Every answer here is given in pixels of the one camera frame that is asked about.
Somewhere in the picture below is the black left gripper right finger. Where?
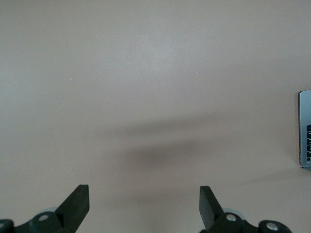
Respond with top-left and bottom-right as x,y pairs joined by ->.
199,186 -> 263,233

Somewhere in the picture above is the grey laptop with black keyboard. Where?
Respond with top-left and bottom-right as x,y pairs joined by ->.
298,89 -> 311,169

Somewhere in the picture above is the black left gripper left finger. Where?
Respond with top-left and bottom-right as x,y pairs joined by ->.
17,184 -> 90,233

